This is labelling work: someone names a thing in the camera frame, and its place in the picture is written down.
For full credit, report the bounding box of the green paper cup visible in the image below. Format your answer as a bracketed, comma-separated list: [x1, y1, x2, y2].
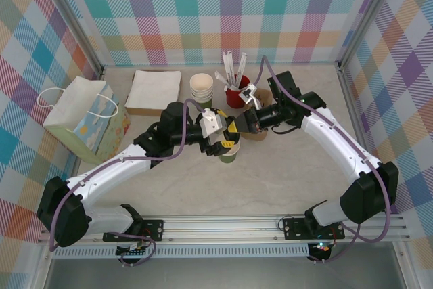
[218, 133, 242, 164]

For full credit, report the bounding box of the paper wrapped stirrer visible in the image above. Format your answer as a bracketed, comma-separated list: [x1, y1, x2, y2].
[225, 51, 236, 85]
[214, 71, 233, 87]
[222, 51, 233, 85]
[236, 52, 248, 83]

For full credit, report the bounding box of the slotted grey cable tray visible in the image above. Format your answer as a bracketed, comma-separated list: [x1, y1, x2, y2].
[52, 247, 311, 259]

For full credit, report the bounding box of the stack of paper cups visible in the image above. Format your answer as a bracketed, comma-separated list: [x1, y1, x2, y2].
[189, 72, 214, 104]

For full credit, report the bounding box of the brown cardboard napkin box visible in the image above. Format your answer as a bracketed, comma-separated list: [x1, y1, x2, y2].
[124, 72, 183, 116]

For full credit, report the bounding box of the small green circuit board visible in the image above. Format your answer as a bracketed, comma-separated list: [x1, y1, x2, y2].
[116, 243, 150, 258]

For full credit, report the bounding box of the printed paper gift bag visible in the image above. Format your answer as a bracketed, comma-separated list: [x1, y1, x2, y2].
[36, 76, 131, 164]

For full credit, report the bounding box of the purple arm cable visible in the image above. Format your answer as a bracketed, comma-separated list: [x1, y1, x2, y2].
[49, 99, 207, 268]
[252, 55, 393, 266]

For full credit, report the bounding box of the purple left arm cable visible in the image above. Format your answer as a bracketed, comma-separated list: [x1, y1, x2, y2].
[49, 99, 207, 268]

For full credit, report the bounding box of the aluminium frame post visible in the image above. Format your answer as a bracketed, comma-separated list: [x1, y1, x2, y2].
[336, 0, 405, 70]
[40, 0, 104, 79]

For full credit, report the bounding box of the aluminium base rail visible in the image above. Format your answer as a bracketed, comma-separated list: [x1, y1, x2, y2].
[37, 214, 412, 245]

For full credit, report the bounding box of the red cup of stirrers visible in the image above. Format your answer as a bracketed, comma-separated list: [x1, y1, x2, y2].
[225, 84, 253, 109]

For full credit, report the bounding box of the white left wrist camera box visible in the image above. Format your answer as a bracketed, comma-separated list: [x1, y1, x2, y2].
[198, 108, 224, 137]

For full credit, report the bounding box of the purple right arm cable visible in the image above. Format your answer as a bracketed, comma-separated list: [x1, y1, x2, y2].
[252, 55, 393, 266]

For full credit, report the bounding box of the small circuit board with lights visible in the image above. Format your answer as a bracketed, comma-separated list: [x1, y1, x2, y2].
[309, 241, 332, 254]

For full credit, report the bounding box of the stack of cardboard cup carriers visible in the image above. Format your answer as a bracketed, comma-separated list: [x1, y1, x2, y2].
[243, 87, 275, 143]

